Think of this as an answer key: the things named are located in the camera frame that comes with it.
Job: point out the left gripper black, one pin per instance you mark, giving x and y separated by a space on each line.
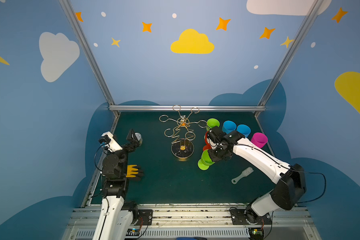
129 144

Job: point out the red wine glass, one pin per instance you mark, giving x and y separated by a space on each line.
207 146

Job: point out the green wine glass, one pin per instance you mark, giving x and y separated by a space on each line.
212 122
205 161

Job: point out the blue wine glass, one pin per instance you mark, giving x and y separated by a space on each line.
229 126
244 130

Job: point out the pink wine glass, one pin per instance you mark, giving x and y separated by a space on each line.
259 140

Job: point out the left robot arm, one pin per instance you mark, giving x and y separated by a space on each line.
116 216

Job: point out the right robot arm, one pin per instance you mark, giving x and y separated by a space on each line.
290 181

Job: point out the silver tin can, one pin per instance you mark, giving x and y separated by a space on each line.
139 138

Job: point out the yellow black work glove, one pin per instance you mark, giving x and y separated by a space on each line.
134 173

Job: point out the right circuit board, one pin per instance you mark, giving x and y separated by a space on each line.
256 234

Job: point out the circuit board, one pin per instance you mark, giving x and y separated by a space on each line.
256 234
133 233

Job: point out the left circuit board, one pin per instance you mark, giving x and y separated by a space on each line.
133 233

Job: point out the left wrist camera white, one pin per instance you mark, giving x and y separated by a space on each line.
111 144

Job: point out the back aluminium frame bar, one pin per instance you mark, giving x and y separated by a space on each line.
165 108

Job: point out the gold wire wine glass rack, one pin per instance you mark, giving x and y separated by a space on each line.
182 134

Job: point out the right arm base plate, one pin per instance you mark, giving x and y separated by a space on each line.
244 217

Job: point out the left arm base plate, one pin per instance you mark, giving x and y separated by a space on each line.
145 217

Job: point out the aluminium mounting rail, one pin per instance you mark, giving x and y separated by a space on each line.
213 222

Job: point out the left aluminium frame post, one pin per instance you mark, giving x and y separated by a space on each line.
76 26

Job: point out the aluminium frame post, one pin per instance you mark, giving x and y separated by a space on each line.
292 50
76 26

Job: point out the right aluminium frame post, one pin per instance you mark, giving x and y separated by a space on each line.
292 50

